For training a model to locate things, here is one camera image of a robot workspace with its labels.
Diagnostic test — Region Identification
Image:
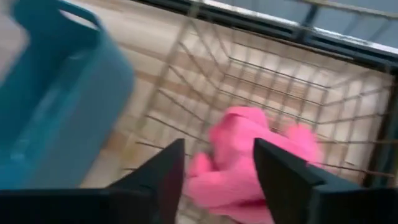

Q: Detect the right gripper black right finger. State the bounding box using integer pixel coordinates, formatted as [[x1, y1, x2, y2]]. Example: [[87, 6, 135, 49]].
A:
[[252, 138, 398, 224]]

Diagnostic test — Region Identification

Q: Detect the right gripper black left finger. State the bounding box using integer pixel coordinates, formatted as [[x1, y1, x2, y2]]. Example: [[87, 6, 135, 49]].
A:
[[0, 138, 186, 224]]

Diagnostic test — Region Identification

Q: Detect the pink microfiber towel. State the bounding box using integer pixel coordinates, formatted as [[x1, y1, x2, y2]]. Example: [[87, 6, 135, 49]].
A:
[[183, 105, 325, 224]]

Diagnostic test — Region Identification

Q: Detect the blue plastic bin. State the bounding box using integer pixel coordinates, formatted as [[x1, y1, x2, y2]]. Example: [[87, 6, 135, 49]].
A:
[[0, 0, 136, 190]]

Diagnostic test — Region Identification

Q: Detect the wire mesh basket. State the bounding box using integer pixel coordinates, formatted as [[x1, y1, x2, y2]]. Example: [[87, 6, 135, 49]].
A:
[[121, 2, 398, 224]]

